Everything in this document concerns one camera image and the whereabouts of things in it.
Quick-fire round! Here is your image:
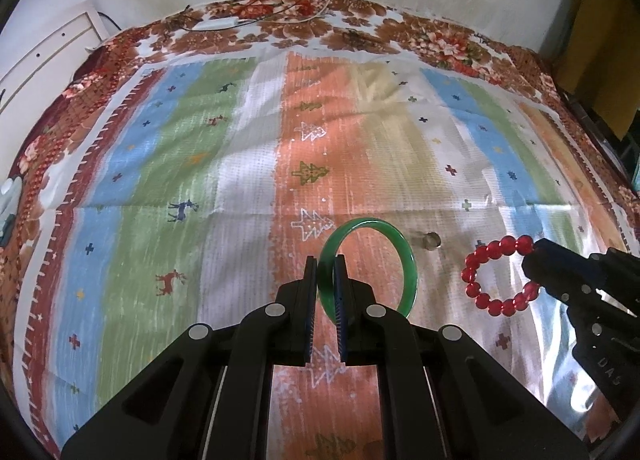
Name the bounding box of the white and grey device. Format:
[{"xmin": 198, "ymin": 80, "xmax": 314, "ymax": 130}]
[{"xmin": 0, "ymin": 175, "xmax": 23, "ymax": 246}]

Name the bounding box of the white cable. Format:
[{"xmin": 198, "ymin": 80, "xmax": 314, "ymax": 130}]
[{"xmin": 235, "ymin": 0, "xmax": 333, "ymax": 24}]

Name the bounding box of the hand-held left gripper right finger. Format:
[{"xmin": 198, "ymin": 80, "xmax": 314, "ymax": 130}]
[{"xmin": 334, "ymin": 254, "xmax": 591, "ymax": 460}]

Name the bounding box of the striped patterned cloth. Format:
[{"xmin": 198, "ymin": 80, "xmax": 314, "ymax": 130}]
[{"xmin": 10, "ymin": 48, "xmax": 640, "ymax": 460}]

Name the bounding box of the white wooden headboard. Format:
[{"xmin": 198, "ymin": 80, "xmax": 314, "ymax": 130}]
[{"xmin": 0, "ymin": 0, "xmax": 108, "ymax": 111}]

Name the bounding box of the red bead bracelet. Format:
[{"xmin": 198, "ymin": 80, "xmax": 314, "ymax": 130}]
[{"xmin": 461, "ymin": 234, "xmax": 542, "ymax": 317}]

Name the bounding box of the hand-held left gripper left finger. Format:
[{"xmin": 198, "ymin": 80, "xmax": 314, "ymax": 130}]
[{"xmin": 60, "ymin": 256, "xmax": 321, "ymax": 460}]

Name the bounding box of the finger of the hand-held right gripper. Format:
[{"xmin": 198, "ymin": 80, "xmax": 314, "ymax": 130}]
[
  {"xmin": 589, "ymin": 247, "xmax": 640, "ymax": 316},
  {"xmin": 522, "ymin": 239, "xmax": 607, "ymax": 307}
]

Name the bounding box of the yellow curtain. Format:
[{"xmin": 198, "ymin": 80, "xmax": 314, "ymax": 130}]
[{"xmin": 555, "ymin": 0, "xmax": 640, "ymax": 141}]

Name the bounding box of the green jade bangle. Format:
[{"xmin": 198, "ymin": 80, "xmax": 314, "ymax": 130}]
[{"xmin": 318, "ymin": 217, "xmax": 418, "ymax": 326}]

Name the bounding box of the brown floral bed sheet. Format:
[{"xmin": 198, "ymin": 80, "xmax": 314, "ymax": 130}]
[{"xmin": 0, "ymin": 0, "xmax": 640, "ymax": 261}]

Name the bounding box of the thin black cable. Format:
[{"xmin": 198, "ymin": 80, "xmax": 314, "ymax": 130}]
[{"xmin": 96, "ymin": 12, "xmax": 125, "ymax": 35}]

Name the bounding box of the dark wooden furniture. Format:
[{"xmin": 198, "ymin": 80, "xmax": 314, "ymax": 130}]
[{"xmin": 560, "ymin": 85, "xmax": 640, "ymax": 191}]

